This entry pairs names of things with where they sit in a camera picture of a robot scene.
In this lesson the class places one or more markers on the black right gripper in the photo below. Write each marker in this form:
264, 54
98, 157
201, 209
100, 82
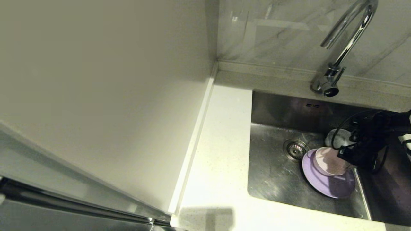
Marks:
369, 134

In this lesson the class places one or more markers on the white ceramic bowl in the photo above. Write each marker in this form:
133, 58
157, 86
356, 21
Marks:
340, 138

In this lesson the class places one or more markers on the pink small bowl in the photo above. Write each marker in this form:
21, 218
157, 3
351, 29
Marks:
329, 162

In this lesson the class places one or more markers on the lilac round plate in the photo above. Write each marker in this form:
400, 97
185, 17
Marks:
324, 186

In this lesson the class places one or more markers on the chrome gooseneck faucet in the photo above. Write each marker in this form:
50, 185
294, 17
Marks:
350, 45

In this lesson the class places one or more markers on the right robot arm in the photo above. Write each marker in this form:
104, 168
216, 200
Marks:
403, 125

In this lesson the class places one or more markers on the metal sink drain strainer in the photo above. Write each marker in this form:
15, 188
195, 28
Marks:
294, 149

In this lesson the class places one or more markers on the stainless steel sink basin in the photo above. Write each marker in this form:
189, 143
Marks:
279, 183

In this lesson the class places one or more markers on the tall white cabinet panel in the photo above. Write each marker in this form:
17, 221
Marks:
96, 80

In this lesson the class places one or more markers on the grey glossy appliance door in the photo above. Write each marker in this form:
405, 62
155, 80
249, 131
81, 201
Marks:
48, 221

